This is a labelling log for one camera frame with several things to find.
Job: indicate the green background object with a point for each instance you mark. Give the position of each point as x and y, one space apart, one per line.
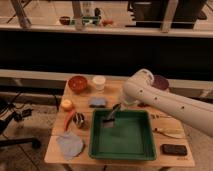
91 20

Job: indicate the yellow round fruit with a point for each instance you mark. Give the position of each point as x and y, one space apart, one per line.
66 104

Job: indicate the red chili pepper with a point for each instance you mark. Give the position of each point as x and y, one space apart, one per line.
68 119

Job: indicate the small metal fork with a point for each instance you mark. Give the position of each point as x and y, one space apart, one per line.
155 116

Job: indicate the blue sponge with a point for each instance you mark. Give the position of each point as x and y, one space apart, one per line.
97 102

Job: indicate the orange background object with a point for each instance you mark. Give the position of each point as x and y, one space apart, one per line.
107 23

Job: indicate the dark red background bowl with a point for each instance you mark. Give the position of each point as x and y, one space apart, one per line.
64 20

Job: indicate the striped black white ball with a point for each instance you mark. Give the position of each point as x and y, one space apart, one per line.
79 120

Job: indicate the grey blue cloth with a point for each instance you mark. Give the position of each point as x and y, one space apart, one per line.
70 145

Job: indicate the green plastic tray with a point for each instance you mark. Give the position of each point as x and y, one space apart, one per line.
130 138

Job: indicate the purple bowl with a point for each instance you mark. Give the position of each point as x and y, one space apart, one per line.
160 82

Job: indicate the black rectangular block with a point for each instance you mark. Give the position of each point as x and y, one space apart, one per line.
171 149

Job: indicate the white cup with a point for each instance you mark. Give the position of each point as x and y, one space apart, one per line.
99 82

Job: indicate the dark grape bunch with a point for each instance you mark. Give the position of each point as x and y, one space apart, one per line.
143 105

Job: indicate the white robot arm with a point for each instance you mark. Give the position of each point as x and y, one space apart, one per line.
139 87

